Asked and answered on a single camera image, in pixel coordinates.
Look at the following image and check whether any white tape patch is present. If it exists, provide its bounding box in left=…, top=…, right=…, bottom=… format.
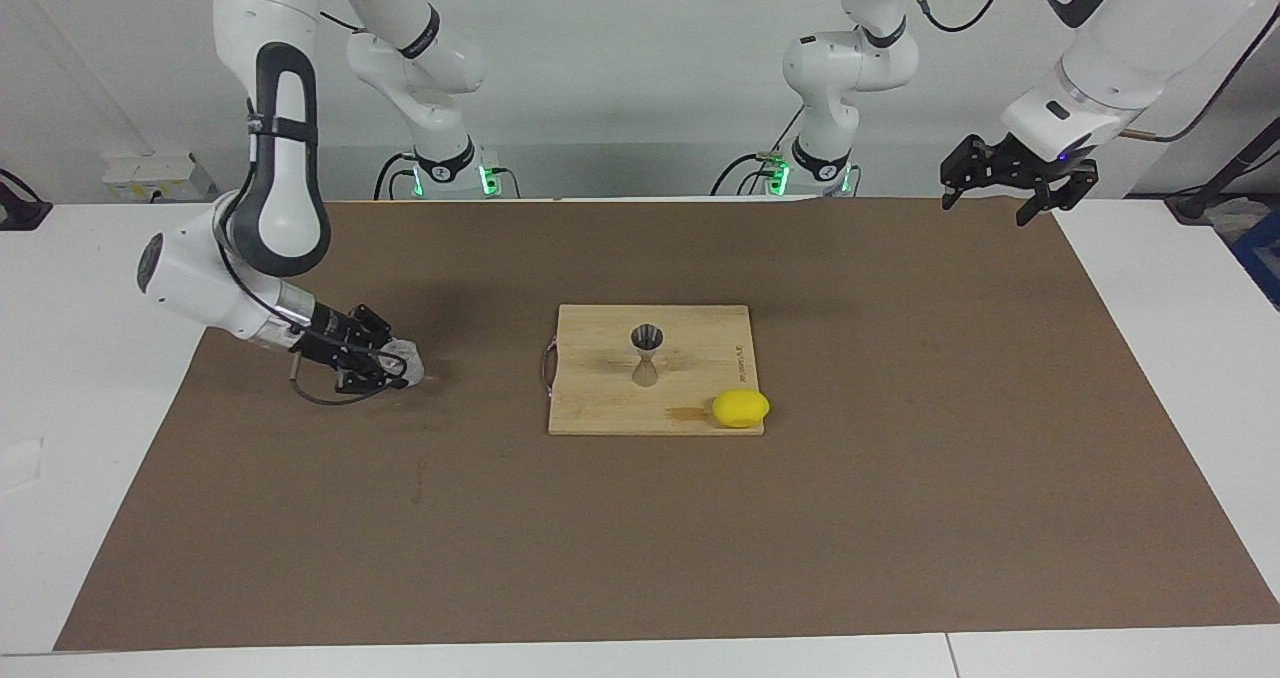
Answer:
left=0, top=438, right=46, bottom=491

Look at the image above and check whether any yellow lemon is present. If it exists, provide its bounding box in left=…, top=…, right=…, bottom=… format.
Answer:
left=711, top=390, right=772, bottom=429

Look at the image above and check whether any steel double jigger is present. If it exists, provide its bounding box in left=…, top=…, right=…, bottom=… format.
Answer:
left=630, top=324, right=664, bottom=389

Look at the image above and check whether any black tripod stand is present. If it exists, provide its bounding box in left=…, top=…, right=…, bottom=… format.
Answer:
left=1165, top=118, right=1280, bottom=224

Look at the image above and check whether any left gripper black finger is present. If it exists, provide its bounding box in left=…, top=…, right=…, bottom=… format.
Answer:
left=1015, top=163, right=1101, bottom=227
left=940, top=135, right=992, bottom=210

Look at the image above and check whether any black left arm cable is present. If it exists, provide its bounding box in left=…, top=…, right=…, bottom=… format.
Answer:
left=900, top=0, right=1280, bottom=144

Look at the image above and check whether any bamboo cutting board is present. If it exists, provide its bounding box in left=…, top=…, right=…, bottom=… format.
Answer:
left=543, top=304, right=766, bottom=437

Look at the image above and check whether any clear glass cup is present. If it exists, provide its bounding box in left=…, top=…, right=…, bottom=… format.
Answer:
left=376, top=336, right=426, bottom=387

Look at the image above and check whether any brown table mat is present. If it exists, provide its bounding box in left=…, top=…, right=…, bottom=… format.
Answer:
left=53, top=196, right=1280, bottom=652

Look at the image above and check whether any black clamp mount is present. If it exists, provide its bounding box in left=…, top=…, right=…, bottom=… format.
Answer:
left=0, top=168, right=53, bottom=231

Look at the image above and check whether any black base cable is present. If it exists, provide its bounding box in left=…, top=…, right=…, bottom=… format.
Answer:
left=710, top=108, right=803, bottom=197
left=375, top=151, right=421, bottom=201

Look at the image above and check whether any white power strip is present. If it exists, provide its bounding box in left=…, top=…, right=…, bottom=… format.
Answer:
left=103, top=153, right=216, bottom=202

